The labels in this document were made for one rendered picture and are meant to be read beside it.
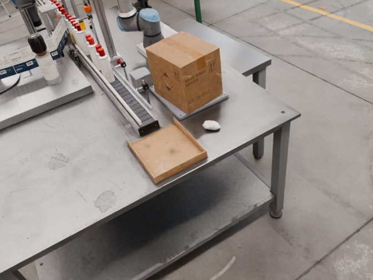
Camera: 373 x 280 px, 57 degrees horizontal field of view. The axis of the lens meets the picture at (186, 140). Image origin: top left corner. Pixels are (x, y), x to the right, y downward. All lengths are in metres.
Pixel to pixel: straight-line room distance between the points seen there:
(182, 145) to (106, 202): 0.43
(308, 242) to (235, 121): 0.93
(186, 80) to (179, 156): 0.36
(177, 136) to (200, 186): 0.65
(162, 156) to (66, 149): 0.50
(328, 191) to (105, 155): 1.52
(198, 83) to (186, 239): 0.87
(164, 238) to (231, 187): 0.53
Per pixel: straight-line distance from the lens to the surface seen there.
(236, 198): 2.15
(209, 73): 1.73
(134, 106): 1.83
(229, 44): 2.37
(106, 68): 2.03
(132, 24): 2.31
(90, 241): 2.16
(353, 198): 2.53
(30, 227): 1.54
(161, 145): 1.62
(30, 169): 1.78
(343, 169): 2.68
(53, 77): 2.22
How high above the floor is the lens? 1.92
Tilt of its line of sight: 42 degrees down
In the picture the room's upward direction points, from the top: 10 degrees counter-clockwise
